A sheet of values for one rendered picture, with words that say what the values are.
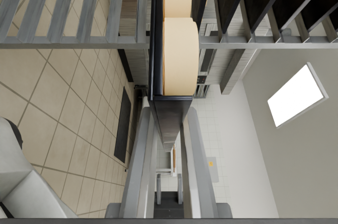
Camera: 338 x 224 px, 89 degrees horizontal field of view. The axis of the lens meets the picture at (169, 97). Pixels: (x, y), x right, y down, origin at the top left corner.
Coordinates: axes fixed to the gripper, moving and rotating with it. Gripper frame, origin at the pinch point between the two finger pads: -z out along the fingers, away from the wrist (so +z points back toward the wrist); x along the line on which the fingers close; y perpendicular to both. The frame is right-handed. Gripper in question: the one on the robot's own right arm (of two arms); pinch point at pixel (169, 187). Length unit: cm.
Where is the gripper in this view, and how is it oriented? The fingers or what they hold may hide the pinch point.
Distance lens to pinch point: 45.3
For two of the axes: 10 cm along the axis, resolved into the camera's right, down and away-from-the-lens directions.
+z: 0.0, 9.9, 1.7
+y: 0.1, 1.7, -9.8
